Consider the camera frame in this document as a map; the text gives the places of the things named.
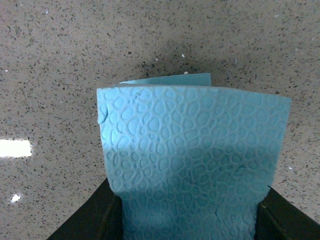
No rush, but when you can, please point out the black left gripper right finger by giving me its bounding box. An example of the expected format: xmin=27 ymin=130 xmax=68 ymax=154
xmin=254 ymin=187 xmax=320 ymax=240

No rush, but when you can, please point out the light blue foam block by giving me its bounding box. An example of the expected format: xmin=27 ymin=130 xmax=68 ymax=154
xmin=97 ymin=84 xmax=292 ymax=240
xmin=120 ymin=73 xmax=212 ymax=87

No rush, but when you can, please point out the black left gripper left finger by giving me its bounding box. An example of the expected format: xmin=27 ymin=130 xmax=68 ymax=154
xmin=48 ymin=179 xmax=123 ymax=240

